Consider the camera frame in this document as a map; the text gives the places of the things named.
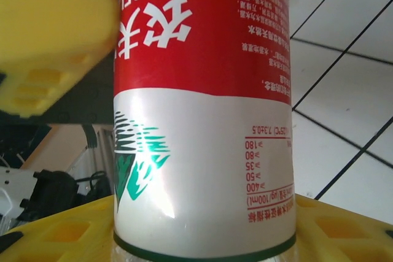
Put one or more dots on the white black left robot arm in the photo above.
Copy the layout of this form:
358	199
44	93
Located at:
15	182

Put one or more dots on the red white label water bottle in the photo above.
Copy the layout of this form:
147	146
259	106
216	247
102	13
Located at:
199	59

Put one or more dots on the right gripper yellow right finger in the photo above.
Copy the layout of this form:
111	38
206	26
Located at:
347	240

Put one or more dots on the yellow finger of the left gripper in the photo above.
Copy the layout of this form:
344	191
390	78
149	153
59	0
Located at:
52	29

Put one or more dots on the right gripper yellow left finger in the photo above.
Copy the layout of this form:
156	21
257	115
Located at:
46	240

